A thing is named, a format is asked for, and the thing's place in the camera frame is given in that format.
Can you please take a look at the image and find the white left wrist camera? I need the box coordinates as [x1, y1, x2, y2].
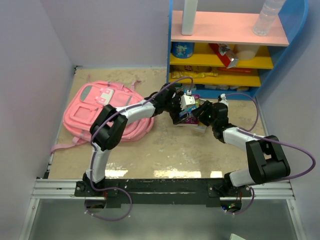
[180, 94, 196, 110]

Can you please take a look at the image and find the white plastic cup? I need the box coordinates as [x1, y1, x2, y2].
[233, 44, 260, 61]

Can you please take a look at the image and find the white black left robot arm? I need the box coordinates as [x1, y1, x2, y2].
[84, 84, 189, 196]

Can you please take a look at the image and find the white tall bottle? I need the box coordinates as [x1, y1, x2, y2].
[181, 0, 198, 36]

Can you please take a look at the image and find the purple book underneath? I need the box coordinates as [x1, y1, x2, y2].
[175, 94, 200, 127]

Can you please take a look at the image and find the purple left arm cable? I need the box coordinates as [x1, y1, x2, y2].
[83, 76, 195, 221]

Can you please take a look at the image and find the red snack box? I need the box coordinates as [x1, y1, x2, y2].
[208, 43, 239, 69]

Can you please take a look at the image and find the red flat package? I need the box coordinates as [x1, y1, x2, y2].
[217, 67, 258, 77]

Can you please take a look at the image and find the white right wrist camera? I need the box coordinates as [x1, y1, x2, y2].
[218, 93, 229, 107]

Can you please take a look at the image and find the blue round tin can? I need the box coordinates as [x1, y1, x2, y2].
[171, 41, 195, 59]

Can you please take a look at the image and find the yellow chips bag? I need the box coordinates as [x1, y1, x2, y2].
[170, 65, 219, 79]

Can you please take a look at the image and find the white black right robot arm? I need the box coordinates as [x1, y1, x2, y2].
[192, 100, 291, 197]

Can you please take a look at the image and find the blue illustrated book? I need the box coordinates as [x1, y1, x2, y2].
[179, 105, 197, 124]

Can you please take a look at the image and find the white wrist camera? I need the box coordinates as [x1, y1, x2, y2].
[218, 93, 229, 107]
[180, 94, 196, 110]

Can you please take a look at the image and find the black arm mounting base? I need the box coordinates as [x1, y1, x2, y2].
[74, 178, 252, 208]

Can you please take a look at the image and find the blue wooden shelf unit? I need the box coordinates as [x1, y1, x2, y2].
[167, 0, 309, 100]

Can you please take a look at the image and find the clear plastic water bottle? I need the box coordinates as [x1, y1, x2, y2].
[252, 0, 286, 36]

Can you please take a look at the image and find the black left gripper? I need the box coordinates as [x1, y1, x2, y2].
[164, 92, 190, 125]

